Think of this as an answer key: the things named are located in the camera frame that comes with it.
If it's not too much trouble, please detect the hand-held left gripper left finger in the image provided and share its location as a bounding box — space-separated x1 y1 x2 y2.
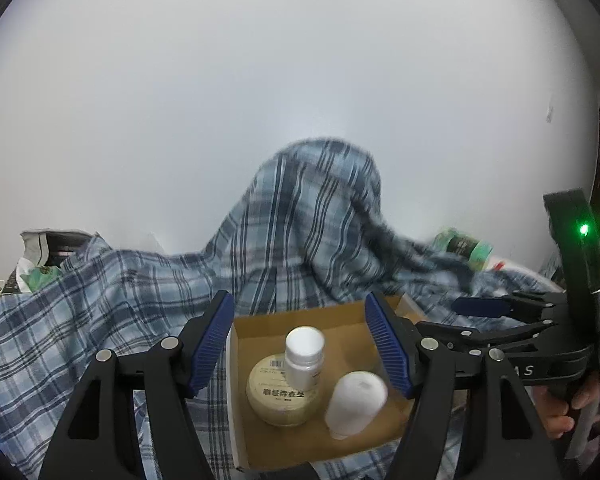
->
37 290 236 480

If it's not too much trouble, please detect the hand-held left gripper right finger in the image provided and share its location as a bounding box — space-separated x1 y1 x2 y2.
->
364 292 563 480

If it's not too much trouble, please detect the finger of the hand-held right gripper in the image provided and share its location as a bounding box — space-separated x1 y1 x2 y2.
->
451 290 567 325
415 321 556 357

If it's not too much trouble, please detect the white cardboard box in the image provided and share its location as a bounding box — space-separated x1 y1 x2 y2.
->
225 294 431 471

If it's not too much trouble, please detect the white plastic bottle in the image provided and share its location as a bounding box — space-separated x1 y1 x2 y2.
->
325 371 388 440

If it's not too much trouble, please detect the white pill bottle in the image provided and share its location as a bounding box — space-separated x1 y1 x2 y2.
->
284 326 326 390

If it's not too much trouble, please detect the cream jar with label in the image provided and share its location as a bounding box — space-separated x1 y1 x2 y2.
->
246 352 326 428

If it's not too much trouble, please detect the person's right hand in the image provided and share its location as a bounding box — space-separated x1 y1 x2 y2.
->
537 365 600 438

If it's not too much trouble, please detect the green bottle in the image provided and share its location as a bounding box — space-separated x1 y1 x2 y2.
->
432 227 495 271

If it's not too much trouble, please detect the blue plaid blanket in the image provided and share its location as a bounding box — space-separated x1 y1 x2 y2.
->
0 137 566 480

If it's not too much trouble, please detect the green packet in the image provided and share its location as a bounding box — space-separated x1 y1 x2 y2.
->
27 266 63 291

